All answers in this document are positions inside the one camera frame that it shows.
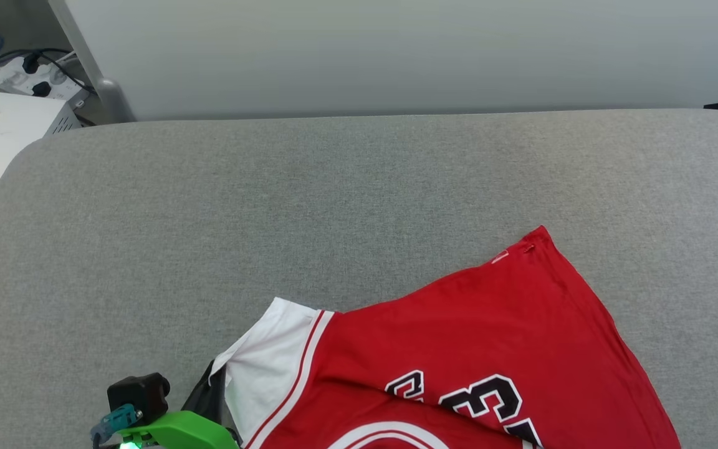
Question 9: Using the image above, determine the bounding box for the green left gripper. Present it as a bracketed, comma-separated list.
[116, 363, 239, 449]

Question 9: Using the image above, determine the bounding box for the red basketball jersey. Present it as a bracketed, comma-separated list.
[209, 226, 682, 449]

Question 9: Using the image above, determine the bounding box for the grey fabric sofa cushion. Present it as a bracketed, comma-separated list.
[0, 109, 718, 449]

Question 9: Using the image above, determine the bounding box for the white equipment box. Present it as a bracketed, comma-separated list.
[0, 87, 82, 241]

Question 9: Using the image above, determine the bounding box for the white power strip with plugs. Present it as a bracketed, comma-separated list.
[0, 53, 89, 107]

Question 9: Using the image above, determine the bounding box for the white partition screen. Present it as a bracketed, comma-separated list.
[47, 0, 718, 122]

